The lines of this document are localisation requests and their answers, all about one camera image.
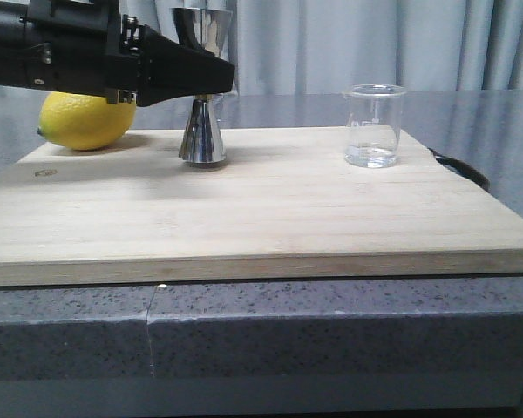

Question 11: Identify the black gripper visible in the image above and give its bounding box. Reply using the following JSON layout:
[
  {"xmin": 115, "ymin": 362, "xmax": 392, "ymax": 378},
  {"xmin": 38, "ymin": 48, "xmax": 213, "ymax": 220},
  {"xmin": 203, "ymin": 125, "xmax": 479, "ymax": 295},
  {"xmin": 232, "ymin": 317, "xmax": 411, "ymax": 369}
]
[{"xmin": 0, "ymin": 1, "xmax": 234, "ymax": 107}]

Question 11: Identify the steel double jigger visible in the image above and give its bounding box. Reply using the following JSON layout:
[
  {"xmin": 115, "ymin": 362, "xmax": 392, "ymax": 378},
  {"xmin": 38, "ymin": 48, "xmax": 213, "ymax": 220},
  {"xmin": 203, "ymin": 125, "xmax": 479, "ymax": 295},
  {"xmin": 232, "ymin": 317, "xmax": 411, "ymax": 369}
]
[{"xmin": 173, "ymin": 7, "xmax": 232, "ymax": 166}]

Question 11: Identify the clear glass beaker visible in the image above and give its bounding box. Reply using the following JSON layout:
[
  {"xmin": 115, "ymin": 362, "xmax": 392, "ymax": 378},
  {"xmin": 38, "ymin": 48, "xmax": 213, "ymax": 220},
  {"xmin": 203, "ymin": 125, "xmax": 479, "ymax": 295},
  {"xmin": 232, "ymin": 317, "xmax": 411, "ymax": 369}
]
[{"xmin": 343, "ymin": 84, "xmax": 406, "ymax": 168}]

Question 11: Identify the yellow lemon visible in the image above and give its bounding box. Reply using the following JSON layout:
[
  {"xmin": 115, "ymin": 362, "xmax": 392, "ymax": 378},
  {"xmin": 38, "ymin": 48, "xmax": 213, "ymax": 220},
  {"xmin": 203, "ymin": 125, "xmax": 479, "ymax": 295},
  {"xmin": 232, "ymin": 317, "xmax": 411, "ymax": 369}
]
[{"xmin": 37, "ymin": 91, "xmax": 137, "ymax": 151}]

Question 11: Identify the grey curtain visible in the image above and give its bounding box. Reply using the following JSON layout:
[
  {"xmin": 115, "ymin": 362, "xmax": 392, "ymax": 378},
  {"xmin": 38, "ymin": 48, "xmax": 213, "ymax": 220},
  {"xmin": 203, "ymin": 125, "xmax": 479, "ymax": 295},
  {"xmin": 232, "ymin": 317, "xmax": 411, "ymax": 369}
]
[{"xmin": 117, "ymin": 1, "xmax": 523, "ymax": 95}]

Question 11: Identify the light wooden cutting board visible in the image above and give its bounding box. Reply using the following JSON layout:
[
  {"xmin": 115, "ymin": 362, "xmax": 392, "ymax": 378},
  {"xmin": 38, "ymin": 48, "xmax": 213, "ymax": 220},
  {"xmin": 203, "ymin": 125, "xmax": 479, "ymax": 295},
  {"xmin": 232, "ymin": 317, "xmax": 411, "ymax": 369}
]
[{"xmin": 0, "ymin": 127, "xmax": 523, "ymax": 286}]

